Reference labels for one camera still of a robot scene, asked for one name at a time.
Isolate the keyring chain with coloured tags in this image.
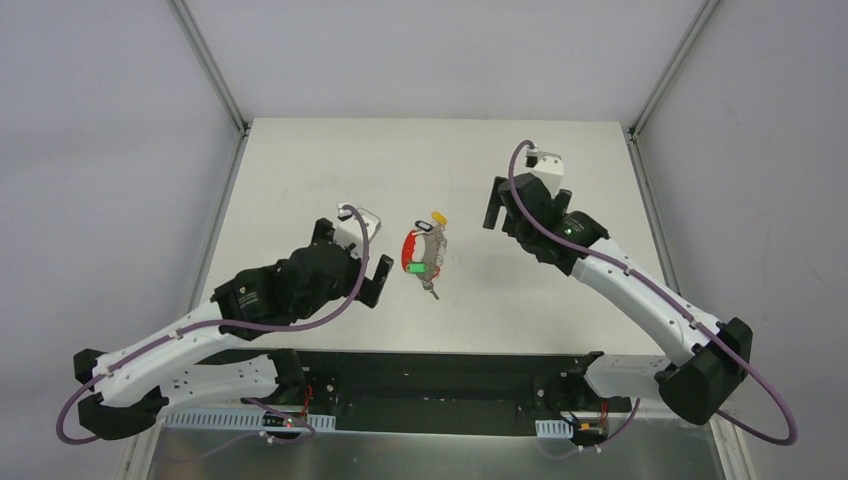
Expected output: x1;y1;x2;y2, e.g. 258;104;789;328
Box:
401;210;450;302

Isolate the key with black tag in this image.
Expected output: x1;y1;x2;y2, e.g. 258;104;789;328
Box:
414;220;434;233

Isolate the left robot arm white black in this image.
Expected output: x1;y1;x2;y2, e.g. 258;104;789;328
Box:
64;205;393;441

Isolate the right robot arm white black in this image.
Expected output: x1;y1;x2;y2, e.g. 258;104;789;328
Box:
483;173;753;425

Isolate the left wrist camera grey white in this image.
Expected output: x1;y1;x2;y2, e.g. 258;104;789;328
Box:
332;203;382;259

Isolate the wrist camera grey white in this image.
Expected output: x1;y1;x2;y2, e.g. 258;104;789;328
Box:
332;203;382;259
525;147;564;198

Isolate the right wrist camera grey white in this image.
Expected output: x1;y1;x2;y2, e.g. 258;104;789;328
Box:
525;147;564;198

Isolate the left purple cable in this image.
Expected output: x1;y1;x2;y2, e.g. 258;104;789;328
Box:
55;205;372;446

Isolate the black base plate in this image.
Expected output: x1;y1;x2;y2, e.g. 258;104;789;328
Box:
261;350;632;436

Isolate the left white cable duct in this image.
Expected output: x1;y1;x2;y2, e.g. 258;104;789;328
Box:
164;408;309;432

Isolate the white cable duct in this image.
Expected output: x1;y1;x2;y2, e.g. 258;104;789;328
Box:
534;419;574;440
164;408;309;432

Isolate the right white cable duct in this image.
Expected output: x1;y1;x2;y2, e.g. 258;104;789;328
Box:
534;419;574;440

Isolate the right aluminium frame rail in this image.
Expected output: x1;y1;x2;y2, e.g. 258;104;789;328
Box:
627;0;724;141

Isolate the aluminium frame rail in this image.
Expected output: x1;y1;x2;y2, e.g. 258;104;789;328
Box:
167;0;250;138
627;0;724;141

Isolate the left aluminium frame rail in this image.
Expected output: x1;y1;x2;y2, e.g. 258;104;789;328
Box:
167;0;250;138

